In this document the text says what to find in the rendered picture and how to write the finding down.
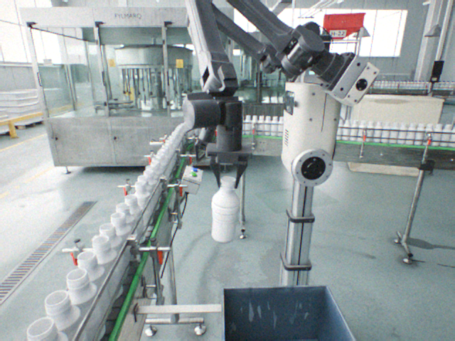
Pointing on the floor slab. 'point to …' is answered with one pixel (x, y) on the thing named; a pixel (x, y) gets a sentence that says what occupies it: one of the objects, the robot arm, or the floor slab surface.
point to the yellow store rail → (17, 121)
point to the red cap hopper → (338, 30)
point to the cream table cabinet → (390, 103)
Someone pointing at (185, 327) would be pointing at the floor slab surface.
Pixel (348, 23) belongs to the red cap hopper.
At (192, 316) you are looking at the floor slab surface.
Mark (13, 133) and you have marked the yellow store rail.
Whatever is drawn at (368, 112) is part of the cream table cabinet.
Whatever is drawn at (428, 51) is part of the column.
